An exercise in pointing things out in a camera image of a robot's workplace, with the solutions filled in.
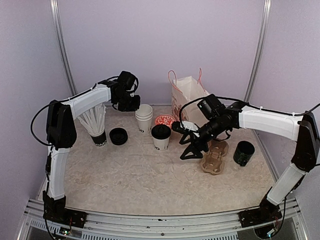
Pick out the white paper takeout bag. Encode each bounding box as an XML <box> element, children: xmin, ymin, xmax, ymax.
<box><xmin>167</xmin><ymin>68</ymin><xmax>209</xmax><ymax>127</ymax></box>

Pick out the brown pulp cup carrier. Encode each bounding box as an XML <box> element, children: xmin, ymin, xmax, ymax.
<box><xmin>200</xmin><ymin>140</ymin><xmax>229</xmax><ymax>176</ymax></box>

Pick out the red white patterned bowl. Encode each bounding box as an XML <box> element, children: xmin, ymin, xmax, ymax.
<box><xmin>155</xmin><ymin>114</ymin><xmax>176</xmax><ymax>128</ymax></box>

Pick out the aluminium corner post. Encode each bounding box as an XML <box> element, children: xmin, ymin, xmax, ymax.
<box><xmin>244</xmin><ymin>0</ymin><xmax>272</xmax><ymax>102</ymax></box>
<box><xmin>49</xmin><ymin>0</ymin><xmax>78</xmax><ymax>96</ymax></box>

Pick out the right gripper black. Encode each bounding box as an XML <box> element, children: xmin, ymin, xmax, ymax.
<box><xmin>180</xmin><ymin>115</ymin><xmax>229</xmax><ymax>159</ymax></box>

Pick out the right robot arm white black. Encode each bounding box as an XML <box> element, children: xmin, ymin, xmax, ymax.
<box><xmin>198</xmin><ymin>129</ymin><xmax>296</xmax><ymax>212</ymax></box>

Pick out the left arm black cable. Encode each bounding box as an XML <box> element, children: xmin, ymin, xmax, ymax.
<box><xmin>30</xmin><ymin>99</ymin><xmax>73</xmax><ymax>147</ymax></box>

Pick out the right aluminium corner post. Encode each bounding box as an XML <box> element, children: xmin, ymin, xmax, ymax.
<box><xmin>244</xmin><ymin>0</ymin><xmax>272</xmax><ymax>102</ymax></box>

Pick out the aluminium front rail frame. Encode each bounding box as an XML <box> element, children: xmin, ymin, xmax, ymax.
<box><xmin>14</xmin><ymin>198</ymin><xmax>311</xmax><ymax>240</ymax></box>

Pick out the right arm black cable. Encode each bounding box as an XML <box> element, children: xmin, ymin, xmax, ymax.
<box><xmin>179</xmin><ymin>96</ymin><xmax>320</xmax><ymax>126</ymax></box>

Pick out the left aluminium corner post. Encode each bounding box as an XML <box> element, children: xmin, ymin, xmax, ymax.
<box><xmin>49</xmin><ymin>0</ymin><xmax>78</xmax><ymax>96</ymax></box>

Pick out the stack of white paper cups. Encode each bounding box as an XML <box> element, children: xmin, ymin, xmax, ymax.
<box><xmin>135</xmin><ymin>104</ymin><xmax>153</xmax><ymax>134</ymax></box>

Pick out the dark green mug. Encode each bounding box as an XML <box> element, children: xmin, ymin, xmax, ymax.
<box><xmin>233</xmin><ymin>140</ymin><xmax>255</xmax><ymax>167</ymax></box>

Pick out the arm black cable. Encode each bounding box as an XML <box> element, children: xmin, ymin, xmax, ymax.
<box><xmin>179</xmin><ymin>96</ymin><xmax>320</xmax><ymax>126</ymax></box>
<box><xmin>30</xmin><ymin>99</ymin><xmax>73</xmax><ymax>147</ymax></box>

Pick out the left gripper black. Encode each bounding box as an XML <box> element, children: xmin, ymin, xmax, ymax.
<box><xmin>115</xmin><ymin>91</ymin><xmax>141</xmax><ymax>112</ymax></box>

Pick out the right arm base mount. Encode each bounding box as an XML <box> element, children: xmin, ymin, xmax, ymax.
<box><xmin>238</xmin><ymin>199</ymin><xmax>283</xmax><ymax>228</ymax></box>

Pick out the cup holding white straws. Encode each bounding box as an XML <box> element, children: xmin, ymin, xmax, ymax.
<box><xmin>77</xmin><ymin>103</ymin><xmax>107</xmax><ymax>147</ymax></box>

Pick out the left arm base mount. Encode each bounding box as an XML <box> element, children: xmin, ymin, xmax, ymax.
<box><xmin>43</xmin><ymin>195</ymin><xmax>87</xmax><ymax>229</ymax></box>

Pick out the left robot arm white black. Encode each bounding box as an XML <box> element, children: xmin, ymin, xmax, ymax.
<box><xmin>43</xmin><ymin>76</ymin><xmax>140</xmax><ymax>223</ymax></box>

